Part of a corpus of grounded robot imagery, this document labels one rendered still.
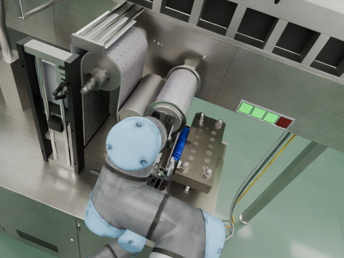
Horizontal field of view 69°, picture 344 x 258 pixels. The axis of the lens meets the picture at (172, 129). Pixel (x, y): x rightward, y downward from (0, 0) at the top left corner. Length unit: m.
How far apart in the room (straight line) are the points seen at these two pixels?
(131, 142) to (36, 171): 0.84
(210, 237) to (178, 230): 0.05
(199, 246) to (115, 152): 0.18
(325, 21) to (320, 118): 0.41
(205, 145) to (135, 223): 0.80
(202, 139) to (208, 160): 0.12
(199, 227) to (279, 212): 2.14
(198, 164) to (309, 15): 0.67
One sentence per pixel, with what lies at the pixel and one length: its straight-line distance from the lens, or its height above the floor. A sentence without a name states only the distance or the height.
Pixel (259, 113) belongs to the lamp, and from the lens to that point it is 1.20.
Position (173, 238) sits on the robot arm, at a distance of 0.39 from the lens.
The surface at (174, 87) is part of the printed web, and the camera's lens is 0.92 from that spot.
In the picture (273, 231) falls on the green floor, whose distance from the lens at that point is 2.40.
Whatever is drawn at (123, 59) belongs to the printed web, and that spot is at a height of 1.39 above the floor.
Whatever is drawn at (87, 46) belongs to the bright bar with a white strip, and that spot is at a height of 1.44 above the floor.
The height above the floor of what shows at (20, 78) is 1.08.
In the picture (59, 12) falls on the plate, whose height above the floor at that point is 1.31.
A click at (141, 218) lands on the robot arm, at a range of 0.40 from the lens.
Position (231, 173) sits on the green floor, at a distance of 2.50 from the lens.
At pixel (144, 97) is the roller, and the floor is 1.23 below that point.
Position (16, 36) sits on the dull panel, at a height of 1.10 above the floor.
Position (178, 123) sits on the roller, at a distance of 0.87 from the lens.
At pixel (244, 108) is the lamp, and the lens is 1.19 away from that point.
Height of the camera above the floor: 1.85
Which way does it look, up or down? 45 degrees down
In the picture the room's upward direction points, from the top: 18 degrees clockwise
